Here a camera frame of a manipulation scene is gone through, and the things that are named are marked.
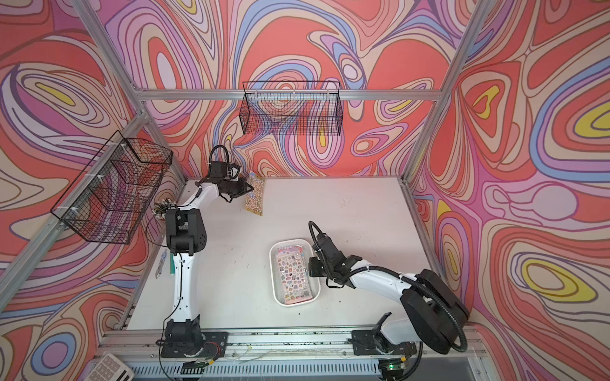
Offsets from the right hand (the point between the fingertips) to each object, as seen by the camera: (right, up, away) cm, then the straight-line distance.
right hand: (313, 272), depth 87 cm
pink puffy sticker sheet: (-6, +8, +4) cm, 11 cm away
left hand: (-26, +33, +21) cm, 47 cm away
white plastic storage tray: (-13, -3, -3) cm, 14 cm away
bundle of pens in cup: (-57, +24, +2) cm, 62 cm away
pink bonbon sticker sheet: (-7, 0, -2) cm, 7 cm away
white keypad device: (-60, -23, -18) cm, 67 cm away
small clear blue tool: (-59, 0, +3) cm, 59 cm away
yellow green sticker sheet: (-26, +26, +20) cm, 42 cm away
